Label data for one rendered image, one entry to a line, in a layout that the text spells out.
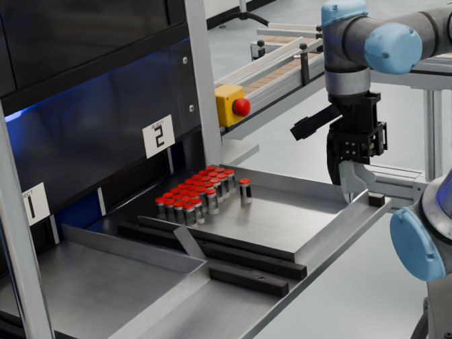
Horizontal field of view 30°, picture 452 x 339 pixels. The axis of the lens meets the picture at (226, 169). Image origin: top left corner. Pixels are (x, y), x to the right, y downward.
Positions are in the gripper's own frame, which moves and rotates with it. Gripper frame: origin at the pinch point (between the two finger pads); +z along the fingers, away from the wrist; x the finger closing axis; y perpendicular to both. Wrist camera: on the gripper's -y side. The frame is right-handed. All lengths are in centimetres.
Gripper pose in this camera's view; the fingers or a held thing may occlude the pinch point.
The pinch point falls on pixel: (344, 196)
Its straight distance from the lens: 152.8
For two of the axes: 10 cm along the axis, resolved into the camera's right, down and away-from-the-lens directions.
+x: 5.8, -3.8, 7.2
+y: 8.1, 1.4, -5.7
